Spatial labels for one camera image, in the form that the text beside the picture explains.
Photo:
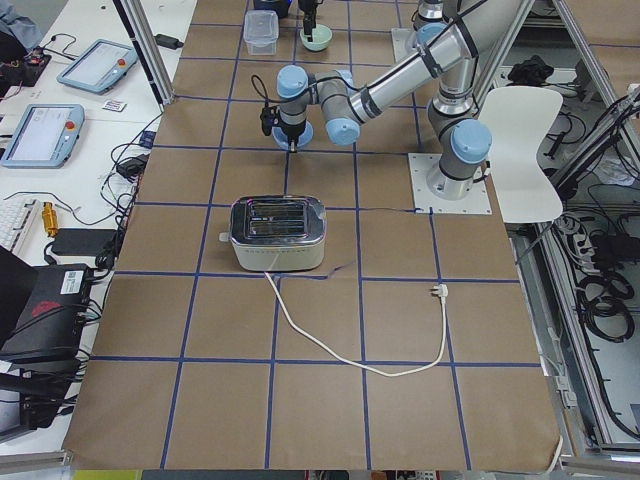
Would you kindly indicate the aluminium frame post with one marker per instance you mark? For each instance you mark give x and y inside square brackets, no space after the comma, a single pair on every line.
[134,20]

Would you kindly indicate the clear plastic container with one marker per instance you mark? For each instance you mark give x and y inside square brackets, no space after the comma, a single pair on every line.
[261,32]

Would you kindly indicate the upper teach pendant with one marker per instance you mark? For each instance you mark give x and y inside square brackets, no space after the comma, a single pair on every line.
[100,67]

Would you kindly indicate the teach pendant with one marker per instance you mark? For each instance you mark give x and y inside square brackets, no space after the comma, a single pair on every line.
[100,67]
[45,136]

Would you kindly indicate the blue bowl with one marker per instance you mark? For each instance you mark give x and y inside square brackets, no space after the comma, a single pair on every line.
[305,140]

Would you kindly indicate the white keyboard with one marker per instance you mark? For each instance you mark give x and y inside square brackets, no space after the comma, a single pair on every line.
[18,215]

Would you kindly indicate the black power adapter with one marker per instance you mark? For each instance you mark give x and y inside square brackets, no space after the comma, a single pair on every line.
[168,42]

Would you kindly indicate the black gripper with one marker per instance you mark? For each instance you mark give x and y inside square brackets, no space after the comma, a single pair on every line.
[291,133]
[308,10]

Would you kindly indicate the black red computer box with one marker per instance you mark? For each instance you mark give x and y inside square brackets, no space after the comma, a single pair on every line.
[41,311]

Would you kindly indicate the white chrome toaster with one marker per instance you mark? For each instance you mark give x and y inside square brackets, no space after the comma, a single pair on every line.
[277,233]

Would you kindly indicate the dark blue saucepan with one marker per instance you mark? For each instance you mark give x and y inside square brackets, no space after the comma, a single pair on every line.
[280,7]

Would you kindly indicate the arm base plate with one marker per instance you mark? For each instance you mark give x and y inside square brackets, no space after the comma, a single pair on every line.
[433,192]
[403,43]

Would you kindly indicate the green bowl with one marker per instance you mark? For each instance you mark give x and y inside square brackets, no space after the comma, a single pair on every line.
[318,40]

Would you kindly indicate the lower teach pendant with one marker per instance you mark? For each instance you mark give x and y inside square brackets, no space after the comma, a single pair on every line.
[45,136]

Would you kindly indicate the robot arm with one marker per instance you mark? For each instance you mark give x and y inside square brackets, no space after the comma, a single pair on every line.
[428,11]
[447,39]

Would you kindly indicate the white chair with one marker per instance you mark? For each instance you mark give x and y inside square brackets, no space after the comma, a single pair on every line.
[519,118]

